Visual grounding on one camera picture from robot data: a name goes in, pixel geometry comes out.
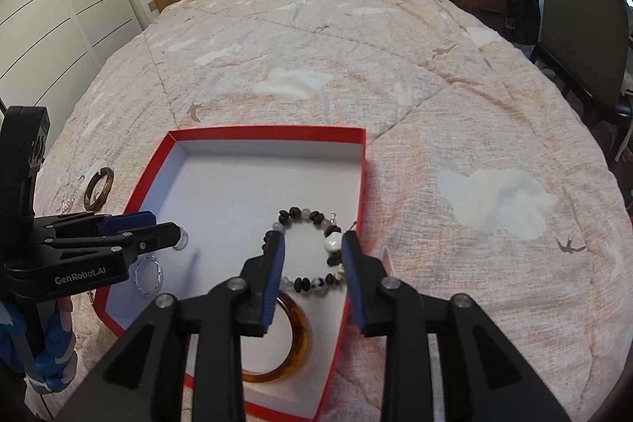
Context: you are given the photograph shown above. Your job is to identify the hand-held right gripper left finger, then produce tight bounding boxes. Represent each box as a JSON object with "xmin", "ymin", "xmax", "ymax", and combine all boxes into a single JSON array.
[{"xmin": 69, "ymin": 233, "xmax": 288, "ymax": 422}]

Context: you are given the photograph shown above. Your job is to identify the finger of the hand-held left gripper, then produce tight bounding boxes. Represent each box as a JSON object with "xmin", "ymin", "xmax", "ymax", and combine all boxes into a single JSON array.
[
  {"xmin": 44, "ymin": 221, "xmax": 182, "ymax": 265},
  {"xmin": 34, "ymin": 210, "xmax": 157, "ymax": 237}
]

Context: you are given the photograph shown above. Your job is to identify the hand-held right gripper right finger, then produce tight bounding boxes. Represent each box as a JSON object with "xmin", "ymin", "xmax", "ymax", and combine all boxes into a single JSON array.
[{"xmin": 340, "ymin": 231, "xmax": 574, "ymax": 422}]

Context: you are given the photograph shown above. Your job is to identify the dark brown bangle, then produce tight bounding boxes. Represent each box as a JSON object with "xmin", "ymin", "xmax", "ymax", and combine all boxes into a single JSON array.
[{"xmin": 82, "ymin": 166, "xmax": 116, "ymax": 212}]

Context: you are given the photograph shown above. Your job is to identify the dark beaded bracelet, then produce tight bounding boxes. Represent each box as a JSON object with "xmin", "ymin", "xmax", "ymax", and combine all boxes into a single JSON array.
[{"xmin": 263, "ymin": 206, "xmax": 350, "ymax": 295}]

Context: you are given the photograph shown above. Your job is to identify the silver chain bracelet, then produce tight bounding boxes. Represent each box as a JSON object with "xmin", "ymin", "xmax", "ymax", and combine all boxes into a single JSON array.
[{"xmin": 58, "ymin": 175, "xmax": 88, "ymax": 216}]

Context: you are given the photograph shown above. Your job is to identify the red jewelry box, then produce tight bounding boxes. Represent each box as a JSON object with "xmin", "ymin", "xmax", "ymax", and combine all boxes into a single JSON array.
[{"xmin": 94, "ymin": 127, "xmax": 369, "ymax": 421}]

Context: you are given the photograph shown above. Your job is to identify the person's left forearm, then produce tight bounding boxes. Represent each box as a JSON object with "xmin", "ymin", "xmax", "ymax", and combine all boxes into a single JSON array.
[{"xmin": 0, "ymin": 296, "xmax": 78, "ymax": 396}]

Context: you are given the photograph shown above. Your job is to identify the twisted silver bangle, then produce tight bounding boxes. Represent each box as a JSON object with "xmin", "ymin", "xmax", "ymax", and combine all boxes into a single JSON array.
[{"xmin": 131, "ymin": 255, "xmax": 164, "ymax": 299}]

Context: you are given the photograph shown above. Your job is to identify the white paper tag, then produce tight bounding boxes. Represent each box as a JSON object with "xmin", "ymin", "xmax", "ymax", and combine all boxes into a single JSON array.
[{"xmin": 380, "ymin": 246, "xmax": 397, "ymax": 278}]

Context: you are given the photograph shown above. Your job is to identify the amber bangle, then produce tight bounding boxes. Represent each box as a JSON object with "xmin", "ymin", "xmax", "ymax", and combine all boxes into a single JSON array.
[{"xmin": 241, "ymin": 290, "xmax": 314, "ymax": 386}]

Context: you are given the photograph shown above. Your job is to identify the white wardrobe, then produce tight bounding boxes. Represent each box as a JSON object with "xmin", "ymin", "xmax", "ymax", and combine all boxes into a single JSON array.
[{"xmin": 0, "ymin": 0, "xmax": 150, "ymax": 133}]

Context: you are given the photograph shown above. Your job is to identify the beige printed blanket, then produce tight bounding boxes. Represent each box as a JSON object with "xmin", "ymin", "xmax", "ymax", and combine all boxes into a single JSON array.
[{"xmin": 22, "ymin": 0, "xmax": 633, "ymax": 422}]

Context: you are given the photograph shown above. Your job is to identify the grey chair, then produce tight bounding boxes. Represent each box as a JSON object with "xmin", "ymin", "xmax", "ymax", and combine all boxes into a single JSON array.
[{"xmin": 528, "ymin": 0, "xmax": 633, "ymax": 162}]

